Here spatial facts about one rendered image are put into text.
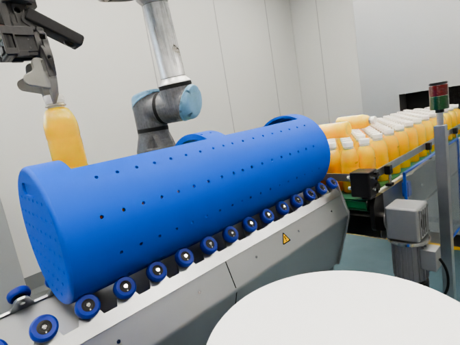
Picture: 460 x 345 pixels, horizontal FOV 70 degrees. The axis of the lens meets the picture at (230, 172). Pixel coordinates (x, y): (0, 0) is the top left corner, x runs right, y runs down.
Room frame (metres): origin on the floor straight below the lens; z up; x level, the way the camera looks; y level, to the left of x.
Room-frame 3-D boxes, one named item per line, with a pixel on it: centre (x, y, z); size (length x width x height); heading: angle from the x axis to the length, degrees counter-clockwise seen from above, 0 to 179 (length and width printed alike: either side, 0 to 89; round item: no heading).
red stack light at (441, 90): (1.24, -0.82, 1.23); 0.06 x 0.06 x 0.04
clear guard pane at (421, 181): (1.47, -0.94, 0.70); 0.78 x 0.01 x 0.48; 132
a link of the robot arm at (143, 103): (1.25, 0.25, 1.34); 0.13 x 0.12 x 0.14; 64
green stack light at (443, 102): (1.24, -0.82, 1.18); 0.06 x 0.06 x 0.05
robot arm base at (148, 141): (1.25, 0.26, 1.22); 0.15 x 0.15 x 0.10
